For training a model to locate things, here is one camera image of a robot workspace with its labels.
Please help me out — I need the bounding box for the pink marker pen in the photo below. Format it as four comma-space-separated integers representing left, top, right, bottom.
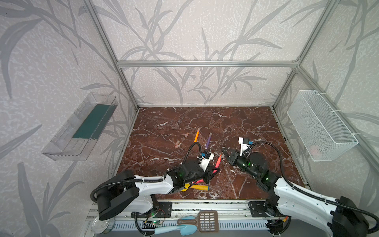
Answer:
215, 155, 223, 168

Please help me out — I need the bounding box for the purple marker pen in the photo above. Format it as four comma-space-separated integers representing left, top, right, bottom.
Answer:
205, 132, 213, 150

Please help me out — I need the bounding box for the orange marker pen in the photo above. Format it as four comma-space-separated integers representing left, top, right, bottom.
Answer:
194, 128, 200, 142

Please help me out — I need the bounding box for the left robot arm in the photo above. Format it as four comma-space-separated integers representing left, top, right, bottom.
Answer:
90, 162, 220, 221

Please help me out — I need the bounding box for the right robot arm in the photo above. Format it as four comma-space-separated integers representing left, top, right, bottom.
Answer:
222, 148, 379, 237

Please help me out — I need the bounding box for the red marker pen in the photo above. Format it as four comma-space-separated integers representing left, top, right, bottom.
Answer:
195, 179, 204, 184

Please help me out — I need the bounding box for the yellow toy shovel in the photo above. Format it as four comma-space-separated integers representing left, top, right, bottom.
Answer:
181, 184, 209, 192

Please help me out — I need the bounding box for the light blue spatula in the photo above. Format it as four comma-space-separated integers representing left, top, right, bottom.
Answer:
154, 216, 198, 236

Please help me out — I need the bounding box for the small circuit board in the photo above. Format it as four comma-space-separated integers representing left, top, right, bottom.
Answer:
143, 219, 165, 229

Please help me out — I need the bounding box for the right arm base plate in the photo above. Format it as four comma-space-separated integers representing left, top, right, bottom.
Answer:
248, 200, 278, 218

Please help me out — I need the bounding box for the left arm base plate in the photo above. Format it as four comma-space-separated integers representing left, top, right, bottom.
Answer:
137, 201, 173, 218

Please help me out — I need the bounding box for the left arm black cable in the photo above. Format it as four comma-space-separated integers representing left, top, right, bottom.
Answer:
90, 141, 203, 204

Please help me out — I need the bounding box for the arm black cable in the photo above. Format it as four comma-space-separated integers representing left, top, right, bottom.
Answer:
90, 141, 203, 204
251, 141, 379, 235

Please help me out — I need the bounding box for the aluminium front rail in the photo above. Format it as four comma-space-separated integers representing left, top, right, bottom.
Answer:
84, 199, 286, 237

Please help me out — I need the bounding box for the white wire basket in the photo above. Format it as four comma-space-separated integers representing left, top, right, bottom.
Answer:
287, 90, 359, 162

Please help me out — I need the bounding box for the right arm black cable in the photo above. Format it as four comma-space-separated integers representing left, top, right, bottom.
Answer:
251, 141, 379, 235

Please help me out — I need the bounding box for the clear plastic wall tray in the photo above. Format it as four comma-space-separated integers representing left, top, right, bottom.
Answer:
42, 92, 118, 161

